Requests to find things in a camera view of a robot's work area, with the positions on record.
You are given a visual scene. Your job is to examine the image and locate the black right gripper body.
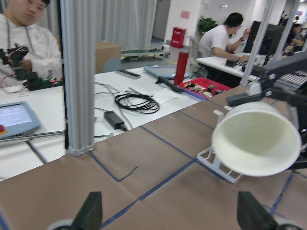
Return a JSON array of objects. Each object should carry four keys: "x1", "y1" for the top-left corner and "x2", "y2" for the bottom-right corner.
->
[{"x1": 251, "y1": 51, "x2": 307, "y2": 134}]

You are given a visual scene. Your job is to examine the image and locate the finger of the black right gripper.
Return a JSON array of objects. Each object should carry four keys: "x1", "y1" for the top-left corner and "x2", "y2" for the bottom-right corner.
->
[
  {"x1": 288, "y1": 129, "x2": 307, "y2": 170},
  {"x1": 226, "y1": 93, "x2": 266, "y2": 107}
]

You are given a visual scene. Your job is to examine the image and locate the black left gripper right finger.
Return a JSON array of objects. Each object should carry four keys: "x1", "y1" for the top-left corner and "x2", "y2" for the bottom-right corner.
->
[{"x1": 237, "y1": 191, "x2": 278, "y2": 230}]

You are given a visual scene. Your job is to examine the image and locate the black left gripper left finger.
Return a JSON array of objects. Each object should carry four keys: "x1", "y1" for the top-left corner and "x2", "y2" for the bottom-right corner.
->
[{"x1": 71, "y1": 192, "x2": 103, "y2": 230}]

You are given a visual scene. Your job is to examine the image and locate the pale green plastic cup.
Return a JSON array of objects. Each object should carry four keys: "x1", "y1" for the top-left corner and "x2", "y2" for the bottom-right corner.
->
[{"x1": 212, "y1": 102, "x2": 302, "y2": 177}]

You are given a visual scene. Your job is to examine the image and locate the red parts tray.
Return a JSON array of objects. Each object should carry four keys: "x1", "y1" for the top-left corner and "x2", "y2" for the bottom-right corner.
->
[{"x1": 178, "y1": 78, "x2": 231, "y2": 100}]

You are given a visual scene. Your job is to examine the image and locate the person in white shirt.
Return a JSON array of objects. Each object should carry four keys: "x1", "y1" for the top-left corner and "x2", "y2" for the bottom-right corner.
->
[{"x1": 198, "y1": 12, "x2": 250, "y2": 62}]

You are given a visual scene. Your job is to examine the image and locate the red cylinder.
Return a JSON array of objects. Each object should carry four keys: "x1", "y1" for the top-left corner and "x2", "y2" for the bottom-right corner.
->
[{"x1": 174, "y1": 52, "x2": 189, "y2": 85}]

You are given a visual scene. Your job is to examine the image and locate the black monitor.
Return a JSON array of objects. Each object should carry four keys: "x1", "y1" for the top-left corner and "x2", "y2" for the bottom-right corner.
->
[{"x1": 243, "y1": 21, "x2": 284, "y2": 65}]

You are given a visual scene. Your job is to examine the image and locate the green potted plant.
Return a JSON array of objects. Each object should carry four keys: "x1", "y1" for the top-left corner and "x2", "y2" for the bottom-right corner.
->
[{"x1": 197, "y1": 17, "x2": 218, "y2": 35}]

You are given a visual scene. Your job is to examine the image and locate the black power adapter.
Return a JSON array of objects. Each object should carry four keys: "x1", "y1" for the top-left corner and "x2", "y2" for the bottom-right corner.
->
[{"x1": 104, "y1": 111, "x2": 127, "y2": 131}]

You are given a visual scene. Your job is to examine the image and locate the reacher grabber tool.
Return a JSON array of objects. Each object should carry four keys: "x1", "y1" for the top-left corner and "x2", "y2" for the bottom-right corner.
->
[{"x1": 0, "y1": 130, "x2": 65, "y2": 144}]

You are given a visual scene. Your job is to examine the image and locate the teach pendant tablet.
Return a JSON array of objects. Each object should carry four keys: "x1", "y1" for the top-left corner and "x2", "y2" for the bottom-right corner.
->
[{"x1": 0, "y1": 101, "x2": 41, "y2": 139}]

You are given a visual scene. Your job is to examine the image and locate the seated person white hoodie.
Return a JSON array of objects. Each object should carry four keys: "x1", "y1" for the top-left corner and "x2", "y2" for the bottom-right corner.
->
[{"x1": 0, "y1": 0, "x2": 63, "y2": 80}]

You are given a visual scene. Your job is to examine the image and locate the white wire cup rack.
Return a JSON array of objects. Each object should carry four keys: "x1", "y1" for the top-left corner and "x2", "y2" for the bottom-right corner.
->
[{"x1": 196, "y1": 81, "x2": 262, "y2": 184}]

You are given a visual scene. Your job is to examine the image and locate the coiled black cable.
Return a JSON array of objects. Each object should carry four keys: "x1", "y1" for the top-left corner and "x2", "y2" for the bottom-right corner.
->
[{"x1": 114, "y1": 92, "x2": 160, "y2": 114}]

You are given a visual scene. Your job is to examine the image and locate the aluminium frame post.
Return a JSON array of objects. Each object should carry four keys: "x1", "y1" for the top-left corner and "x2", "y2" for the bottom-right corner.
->
[{"x1": 60, "y1": 0, "x2": 95, "y2": 157}]

